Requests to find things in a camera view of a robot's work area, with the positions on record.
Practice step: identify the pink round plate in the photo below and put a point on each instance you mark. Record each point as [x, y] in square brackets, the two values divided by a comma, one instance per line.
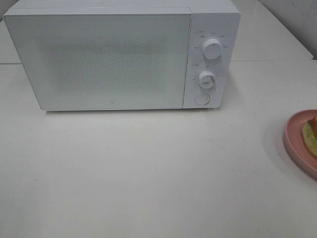
[294, 143]

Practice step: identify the white microwave oven body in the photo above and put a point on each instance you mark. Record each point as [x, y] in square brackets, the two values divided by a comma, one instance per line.
[209, 18]

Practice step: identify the round white door button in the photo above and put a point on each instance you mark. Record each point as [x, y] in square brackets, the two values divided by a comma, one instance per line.
[202, 99]

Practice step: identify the upper white power knob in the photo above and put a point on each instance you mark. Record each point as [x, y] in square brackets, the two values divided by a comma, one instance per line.
[212, 47]

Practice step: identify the white microwave door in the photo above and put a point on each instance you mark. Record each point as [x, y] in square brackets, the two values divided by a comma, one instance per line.
[103, 58]

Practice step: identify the white bread sandwich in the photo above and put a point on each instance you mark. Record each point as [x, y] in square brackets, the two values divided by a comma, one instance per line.
[309, 133]

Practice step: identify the lower white timer knob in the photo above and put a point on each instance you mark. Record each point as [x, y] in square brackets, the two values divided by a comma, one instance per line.
[207, 80]

